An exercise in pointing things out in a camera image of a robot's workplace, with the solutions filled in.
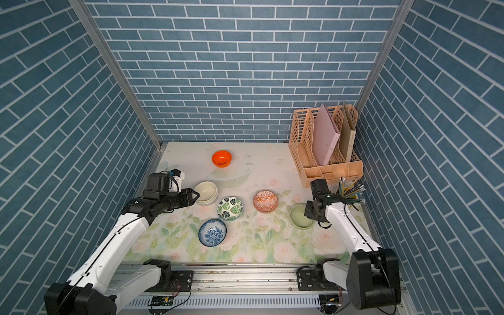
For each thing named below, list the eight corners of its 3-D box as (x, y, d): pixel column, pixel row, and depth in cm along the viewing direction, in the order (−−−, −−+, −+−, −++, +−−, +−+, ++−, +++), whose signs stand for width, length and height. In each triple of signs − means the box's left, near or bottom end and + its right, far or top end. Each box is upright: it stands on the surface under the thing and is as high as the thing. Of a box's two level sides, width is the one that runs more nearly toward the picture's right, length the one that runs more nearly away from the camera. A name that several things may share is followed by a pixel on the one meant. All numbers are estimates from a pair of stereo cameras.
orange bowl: (212, 168, 112) (210, 162, 107) (215, 156, 118) (213, 149, 113) (231, 168, 112) (230, 162, 107) (233, 156, 118) (232, 149, 114)
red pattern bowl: (261, 217, 92) (261, 213, 89) (250, 201, 97) (250, 197, 94) (280, 206, 96) (281, 201, 93) (268, 191, 101) (269, 186, 98)
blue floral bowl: (198, 246, 83) (195, 243, 80) (203, 222, 90) (201, 218, 87) (225, 246, 83) (223, 243, 80) (227, 222, 90) (226, 218, 87)
